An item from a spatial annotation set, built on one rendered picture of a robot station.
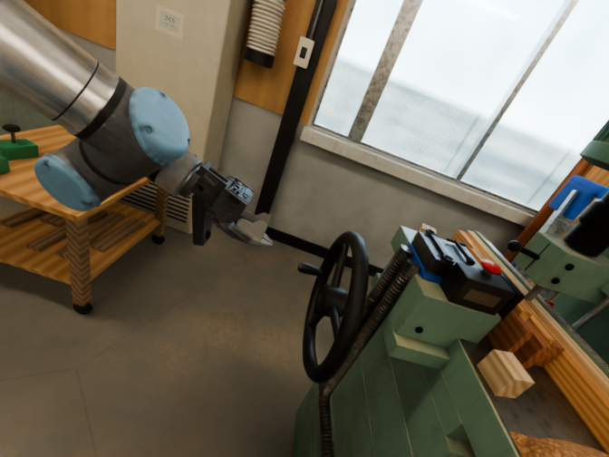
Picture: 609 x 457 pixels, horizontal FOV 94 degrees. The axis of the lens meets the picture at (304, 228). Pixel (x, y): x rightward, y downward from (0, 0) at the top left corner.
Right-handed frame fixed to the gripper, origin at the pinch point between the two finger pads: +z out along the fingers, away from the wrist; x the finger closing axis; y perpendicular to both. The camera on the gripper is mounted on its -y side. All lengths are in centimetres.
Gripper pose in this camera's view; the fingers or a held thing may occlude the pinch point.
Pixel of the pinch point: (265, 243)
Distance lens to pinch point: 64.3
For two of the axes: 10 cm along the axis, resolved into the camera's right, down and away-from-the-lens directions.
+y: 6.4, -6.5, -4.1
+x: 0.6, -4.9, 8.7
